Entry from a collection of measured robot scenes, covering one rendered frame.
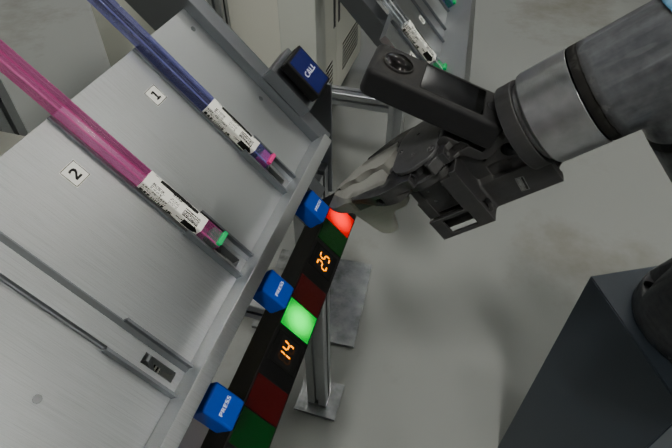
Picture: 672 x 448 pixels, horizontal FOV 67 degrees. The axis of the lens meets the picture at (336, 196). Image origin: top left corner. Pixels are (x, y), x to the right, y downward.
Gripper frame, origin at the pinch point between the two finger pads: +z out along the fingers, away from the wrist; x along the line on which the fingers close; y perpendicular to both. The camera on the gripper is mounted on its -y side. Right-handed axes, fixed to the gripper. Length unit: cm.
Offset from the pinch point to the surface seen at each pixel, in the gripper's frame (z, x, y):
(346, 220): 4.8, 3.7, 5.3
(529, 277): 24, 59, 77
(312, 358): 42, 10, 33
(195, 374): 2.1, -21.6, -3.5
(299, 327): 4.8, -11.3, 4.8
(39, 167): 3.9, -15.6, -20.4
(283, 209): 2.0, -4.4, -3.5
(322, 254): 4.8, -2.6, 4.1
